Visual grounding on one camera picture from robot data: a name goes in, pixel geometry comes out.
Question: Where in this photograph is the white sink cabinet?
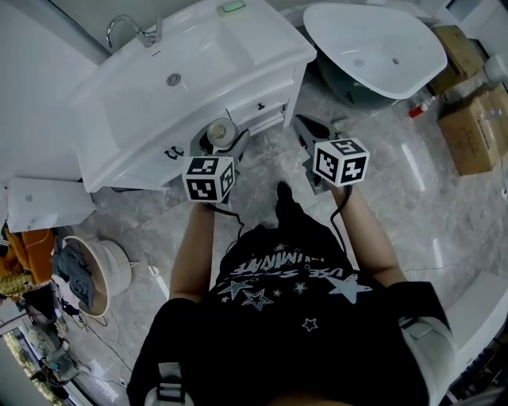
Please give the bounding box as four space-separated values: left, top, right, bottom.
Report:
81 63 306 193

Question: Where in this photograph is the green soap dish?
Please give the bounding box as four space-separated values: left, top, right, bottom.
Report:
217 0 247 17

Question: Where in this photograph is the person's torso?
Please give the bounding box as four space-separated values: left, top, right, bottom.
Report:
126 225 457 406

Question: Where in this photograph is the clear bottle with gold cap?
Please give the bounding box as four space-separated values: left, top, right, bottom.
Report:
206 117 239 154

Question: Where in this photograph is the person's leg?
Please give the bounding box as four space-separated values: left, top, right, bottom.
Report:
275 181 334 239

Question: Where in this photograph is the grey shoulder harness pad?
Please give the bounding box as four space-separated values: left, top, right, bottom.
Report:
398 315 457 406
144 361 194 406

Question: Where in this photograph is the grey cloth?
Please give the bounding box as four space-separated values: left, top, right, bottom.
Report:
51 240 96 310

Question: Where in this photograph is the white bathtub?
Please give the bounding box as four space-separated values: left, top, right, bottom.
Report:
303 2 448 108

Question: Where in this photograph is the chrome faucet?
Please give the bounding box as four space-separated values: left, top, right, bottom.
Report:
105 14 164 49

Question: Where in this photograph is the white round basket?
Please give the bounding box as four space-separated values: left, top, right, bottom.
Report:
59 236 134 318

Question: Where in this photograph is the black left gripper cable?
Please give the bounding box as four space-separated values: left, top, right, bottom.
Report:
204 201 246 255

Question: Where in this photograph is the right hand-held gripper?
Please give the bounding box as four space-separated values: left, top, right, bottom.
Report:
292 113 371 196

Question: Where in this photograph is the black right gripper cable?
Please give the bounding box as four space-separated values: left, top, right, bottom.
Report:
329 184 355 255

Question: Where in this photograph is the white round container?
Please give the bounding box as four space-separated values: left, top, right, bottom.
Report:
483 53 508 84

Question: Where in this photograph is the white shower base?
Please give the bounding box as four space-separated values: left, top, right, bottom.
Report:
448 273 508 397

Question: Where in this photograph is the person's left forearm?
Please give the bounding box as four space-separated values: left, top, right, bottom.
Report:
169 201 218 305

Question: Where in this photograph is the orange garment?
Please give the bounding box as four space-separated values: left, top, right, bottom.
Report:
0 226 56 297

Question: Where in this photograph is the person's right forearm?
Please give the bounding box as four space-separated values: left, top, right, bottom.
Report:
331 182 408 285

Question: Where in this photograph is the brown cardboard box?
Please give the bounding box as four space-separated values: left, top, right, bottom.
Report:
437 82 508 178
428 25 485 96

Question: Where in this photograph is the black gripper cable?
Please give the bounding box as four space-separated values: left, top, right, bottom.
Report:
329 184 355 255
204 201 246 255

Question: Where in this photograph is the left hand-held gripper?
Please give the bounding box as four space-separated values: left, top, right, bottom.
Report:
181 128 252 205

